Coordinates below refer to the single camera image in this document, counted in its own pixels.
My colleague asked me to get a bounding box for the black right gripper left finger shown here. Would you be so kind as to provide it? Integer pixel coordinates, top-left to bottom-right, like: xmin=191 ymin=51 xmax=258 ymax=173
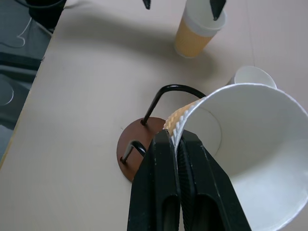
xmin=127 ymin=129 xmax=181 ymax=231

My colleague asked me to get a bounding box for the white cable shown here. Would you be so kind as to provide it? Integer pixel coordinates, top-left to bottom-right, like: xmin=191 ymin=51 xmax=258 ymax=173
xmin=0 ymin=16 xmax=51 ymax=49

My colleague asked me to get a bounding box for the white paper cup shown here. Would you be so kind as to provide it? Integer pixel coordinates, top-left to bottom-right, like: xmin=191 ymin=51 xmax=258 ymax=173
xmin=225 ymin=65 xmax=278 ymax=89

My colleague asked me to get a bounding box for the black rounded object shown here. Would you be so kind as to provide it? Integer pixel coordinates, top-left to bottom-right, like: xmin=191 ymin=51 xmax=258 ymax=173
xmin=25 ymin=0 xmax=67 ymax=23

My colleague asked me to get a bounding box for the wire cup holder wooden base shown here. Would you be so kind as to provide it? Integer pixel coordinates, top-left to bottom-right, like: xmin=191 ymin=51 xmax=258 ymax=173
xmin=116 ymin=84 xmax=207 ymax=182

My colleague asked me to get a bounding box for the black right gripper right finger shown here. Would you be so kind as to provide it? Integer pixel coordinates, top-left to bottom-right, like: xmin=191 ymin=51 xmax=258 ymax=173
xmin=179 ymin=131 xmax=251 ymax=231

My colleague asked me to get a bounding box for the yellow ribbed paper cup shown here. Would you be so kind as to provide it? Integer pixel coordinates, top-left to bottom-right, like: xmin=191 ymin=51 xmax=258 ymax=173
xmin=174 ymin=0 xmax=228 ymax=59
xmin=163 ymin=82 xmax=308 ymax=231

